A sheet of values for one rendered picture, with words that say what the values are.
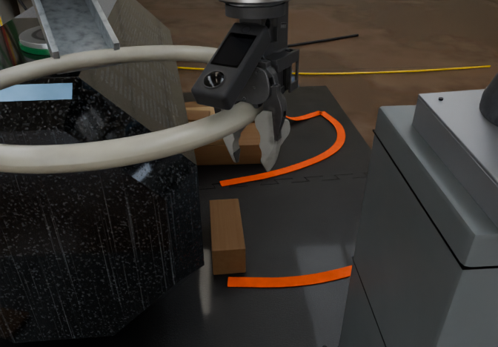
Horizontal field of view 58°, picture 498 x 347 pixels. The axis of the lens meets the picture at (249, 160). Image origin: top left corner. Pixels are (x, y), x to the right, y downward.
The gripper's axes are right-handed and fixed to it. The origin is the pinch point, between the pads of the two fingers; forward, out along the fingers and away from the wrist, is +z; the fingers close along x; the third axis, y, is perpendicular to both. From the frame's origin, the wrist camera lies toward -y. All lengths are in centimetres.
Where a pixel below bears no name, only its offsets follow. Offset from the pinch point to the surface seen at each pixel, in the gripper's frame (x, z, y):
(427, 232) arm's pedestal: -21.7, 15.8, 18.3
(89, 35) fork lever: 50, -8, 18
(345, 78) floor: 81, 76, 264
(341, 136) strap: 49, 79, 175
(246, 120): -1.5, -7.1, -2.7
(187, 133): 0.9, -8.1, -11.0
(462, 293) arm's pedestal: -28.8, 18.9, 10.7
